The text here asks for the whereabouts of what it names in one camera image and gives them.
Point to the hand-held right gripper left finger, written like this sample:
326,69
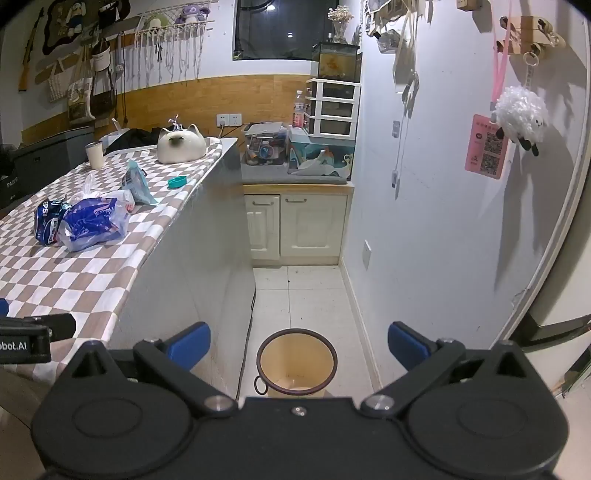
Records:
187,344

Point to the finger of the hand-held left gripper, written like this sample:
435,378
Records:
3,307
57,325

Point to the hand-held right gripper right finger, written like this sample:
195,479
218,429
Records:
408,344

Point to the cream round trash bin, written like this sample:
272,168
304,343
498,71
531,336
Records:
295,364

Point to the light blue plastic packet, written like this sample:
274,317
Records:
137,182

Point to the dark blue snack bag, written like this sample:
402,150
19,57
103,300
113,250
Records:
46,221

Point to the white plastic bag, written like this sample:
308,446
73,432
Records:
92,221

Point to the checkered tablecloth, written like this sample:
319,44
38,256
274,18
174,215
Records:
138,230

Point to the dark grey storage box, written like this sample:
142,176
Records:
46,152

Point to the cream floor cabinet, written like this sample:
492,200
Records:
295,224

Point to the teal round lid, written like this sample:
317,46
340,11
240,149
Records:
178,182

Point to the white door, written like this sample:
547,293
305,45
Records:
554,258

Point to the white cup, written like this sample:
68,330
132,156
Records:
95,156

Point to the cat-shaped ceramic fountain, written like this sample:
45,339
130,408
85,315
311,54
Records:
178,145

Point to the black cloth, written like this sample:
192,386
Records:
134,138

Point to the teal storage box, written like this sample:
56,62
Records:
318,159

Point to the pink printed card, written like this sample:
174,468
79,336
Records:
482,145

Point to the clear plastic container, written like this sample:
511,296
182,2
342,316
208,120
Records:
263,145

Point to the printed canvas tote bag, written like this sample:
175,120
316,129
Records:
82,99

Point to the white mesh bag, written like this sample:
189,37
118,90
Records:
57,83

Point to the dark transparent tote bag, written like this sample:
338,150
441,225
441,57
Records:
102,87

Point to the white drawer unit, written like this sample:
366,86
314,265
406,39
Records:
332,108

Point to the white sheep plush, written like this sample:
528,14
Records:
521,113

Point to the clear bottle with pink label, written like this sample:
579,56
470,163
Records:
299,110

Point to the wooden toy rifle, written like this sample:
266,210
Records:
30,50

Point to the glass fish tank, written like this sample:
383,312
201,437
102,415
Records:
337,62

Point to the pale green plush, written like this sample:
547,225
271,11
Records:
158,21

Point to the dark window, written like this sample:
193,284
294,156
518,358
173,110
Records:
277,30

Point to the hanging photo garland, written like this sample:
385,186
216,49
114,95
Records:
392,16

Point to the dried flowers in vase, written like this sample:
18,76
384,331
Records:
340,21

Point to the purple plush toy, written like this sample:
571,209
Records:
190,13

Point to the white single wall outlet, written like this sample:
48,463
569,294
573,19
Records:
367,254

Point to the white double wall socket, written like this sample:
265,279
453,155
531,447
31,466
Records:
229,120

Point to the white macrame wall hanging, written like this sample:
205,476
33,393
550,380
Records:
171,53

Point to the dark wavy wall rug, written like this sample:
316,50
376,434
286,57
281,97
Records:
78,21

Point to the wooden wall hooks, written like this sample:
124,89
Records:
531,30

